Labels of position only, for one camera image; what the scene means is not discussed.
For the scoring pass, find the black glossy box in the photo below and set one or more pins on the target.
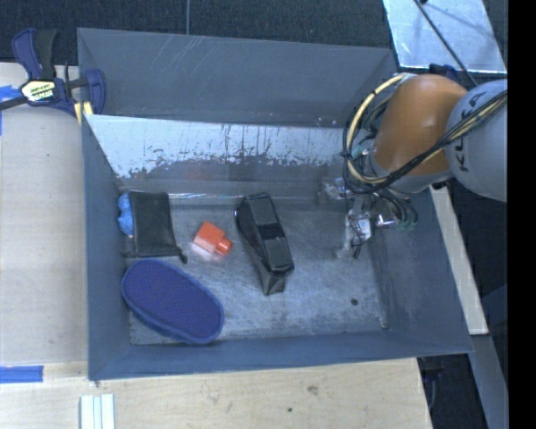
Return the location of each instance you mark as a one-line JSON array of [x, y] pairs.
[[268, 239]]

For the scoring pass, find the grey metal bin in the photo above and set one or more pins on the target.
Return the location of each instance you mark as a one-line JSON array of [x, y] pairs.
[[312, 293]]

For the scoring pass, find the orange-red small bottle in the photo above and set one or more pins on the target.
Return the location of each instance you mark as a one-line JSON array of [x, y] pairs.
[[210, 236]]

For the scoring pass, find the light blue crumpled thing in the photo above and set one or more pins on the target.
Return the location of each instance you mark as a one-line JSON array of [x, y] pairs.
[[125, 217]]

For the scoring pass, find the blue oval fabric pad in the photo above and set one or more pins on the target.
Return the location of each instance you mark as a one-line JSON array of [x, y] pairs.
[[172, 302]]

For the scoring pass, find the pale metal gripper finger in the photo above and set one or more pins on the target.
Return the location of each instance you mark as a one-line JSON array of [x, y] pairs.
[[346, 241], [335, 189]]

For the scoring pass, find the black zip pouch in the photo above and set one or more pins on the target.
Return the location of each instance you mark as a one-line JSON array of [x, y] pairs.
[[152, 224]]

